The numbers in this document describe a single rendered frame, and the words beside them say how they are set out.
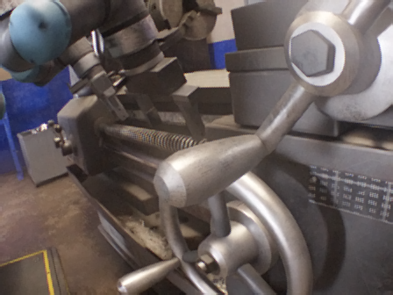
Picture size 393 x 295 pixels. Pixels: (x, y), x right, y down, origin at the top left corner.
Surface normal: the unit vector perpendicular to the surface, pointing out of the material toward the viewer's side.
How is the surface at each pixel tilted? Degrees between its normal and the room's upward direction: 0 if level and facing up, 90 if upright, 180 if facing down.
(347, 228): 90
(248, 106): 90
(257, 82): 90
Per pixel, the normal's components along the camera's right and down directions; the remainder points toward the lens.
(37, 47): -0.34, 0.68
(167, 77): 0.69, 0.22
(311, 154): -0.77, 0.28
